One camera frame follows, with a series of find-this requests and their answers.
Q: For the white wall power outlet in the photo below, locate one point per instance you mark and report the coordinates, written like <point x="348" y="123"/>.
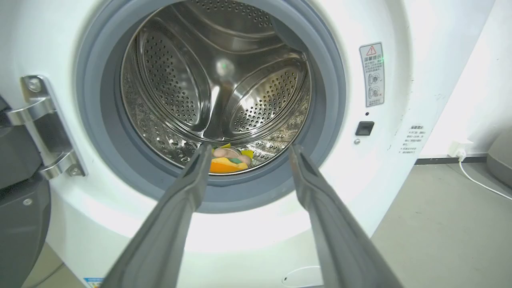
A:
<point x="459" y="148"/>

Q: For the black door latch socket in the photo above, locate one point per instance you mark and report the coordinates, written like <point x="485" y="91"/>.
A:
<point x="364" y="128"/>

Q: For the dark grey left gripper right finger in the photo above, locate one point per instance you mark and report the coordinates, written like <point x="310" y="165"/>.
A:
<point x="340" y="240"/>

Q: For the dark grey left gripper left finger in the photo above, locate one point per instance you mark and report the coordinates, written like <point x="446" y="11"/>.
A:
<point x="160" y="240"/>

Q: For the white warning sticker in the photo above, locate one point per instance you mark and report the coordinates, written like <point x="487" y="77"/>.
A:
<point x="372" y="74"/>

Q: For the grey rubber door gasket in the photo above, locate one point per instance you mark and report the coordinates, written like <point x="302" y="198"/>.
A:
<point x="332" y="80"/>

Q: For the grey rounded object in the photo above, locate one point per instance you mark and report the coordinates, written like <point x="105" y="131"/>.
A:
<point x="501" y="158"/>

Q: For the blue energy label sticker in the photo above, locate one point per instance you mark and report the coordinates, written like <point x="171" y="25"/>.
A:
<point x="93" y="282"/>

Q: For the chrome door hinge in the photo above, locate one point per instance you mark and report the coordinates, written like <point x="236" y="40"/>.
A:
<point x="46" y="126"/>

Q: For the small text label sticker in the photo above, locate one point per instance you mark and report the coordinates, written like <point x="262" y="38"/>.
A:
<point x="412" y="140"/>

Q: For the dark grey washing machine door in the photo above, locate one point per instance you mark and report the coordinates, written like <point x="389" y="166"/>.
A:
<point x="18" y="200"/>

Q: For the white front-load washing machine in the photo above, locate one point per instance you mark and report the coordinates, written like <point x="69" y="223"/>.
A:
<point x="384" y="168"/>

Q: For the colourful cloth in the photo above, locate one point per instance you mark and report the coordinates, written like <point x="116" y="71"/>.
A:
<point x="228" y="160"/>

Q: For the perforated stainless steel drum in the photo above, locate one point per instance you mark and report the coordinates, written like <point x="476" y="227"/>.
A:
<point x="208" y="80"/>

